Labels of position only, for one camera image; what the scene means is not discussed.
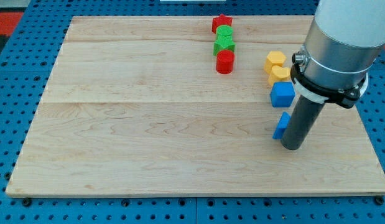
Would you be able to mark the blue triangle block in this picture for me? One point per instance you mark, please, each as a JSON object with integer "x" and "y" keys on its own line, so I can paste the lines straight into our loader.
{"x": 281, "y": 126}

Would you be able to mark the yellow heart block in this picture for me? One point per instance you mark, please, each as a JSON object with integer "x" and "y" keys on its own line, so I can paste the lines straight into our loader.
{"x": 278, "y": 74}

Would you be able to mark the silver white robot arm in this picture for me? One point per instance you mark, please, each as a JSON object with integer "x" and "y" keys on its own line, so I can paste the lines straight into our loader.
{"x": 344, "y": 40}

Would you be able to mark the yellow hexagon block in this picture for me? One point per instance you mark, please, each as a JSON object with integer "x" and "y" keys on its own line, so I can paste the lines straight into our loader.
{"x": 274, "y": 58}

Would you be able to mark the light wooden board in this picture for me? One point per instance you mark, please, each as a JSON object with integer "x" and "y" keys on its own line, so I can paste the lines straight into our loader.
{"x": 134, "y": 108}

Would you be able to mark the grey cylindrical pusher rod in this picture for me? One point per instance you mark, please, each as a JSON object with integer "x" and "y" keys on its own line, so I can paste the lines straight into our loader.
{"x": 301, "y": 121}

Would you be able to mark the green star block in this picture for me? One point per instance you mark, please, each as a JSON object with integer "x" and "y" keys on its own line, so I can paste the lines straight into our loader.
{"x": 223, "y": 43}

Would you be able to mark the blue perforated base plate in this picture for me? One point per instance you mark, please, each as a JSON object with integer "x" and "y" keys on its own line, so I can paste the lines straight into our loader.
{"x": 25, "y": 65}

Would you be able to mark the black white mounting flange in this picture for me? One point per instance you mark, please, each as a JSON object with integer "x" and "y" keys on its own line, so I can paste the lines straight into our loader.
{"x": 317, "y": 94}

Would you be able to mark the red cylinder block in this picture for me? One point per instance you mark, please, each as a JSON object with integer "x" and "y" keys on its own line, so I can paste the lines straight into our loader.
{"x": 225, "y": 61}

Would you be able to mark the red star block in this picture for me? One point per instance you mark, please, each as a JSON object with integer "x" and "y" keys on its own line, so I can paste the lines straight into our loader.
{"x": 219, "y": 21}

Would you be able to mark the blue cube block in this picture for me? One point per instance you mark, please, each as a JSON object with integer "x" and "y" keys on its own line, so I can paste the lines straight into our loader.
{"x": 282, "y": 94}

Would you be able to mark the green cylinder block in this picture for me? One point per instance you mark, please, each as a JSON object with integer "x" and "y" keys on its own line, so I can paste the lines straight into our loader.
{"x": 224, "y": 31}

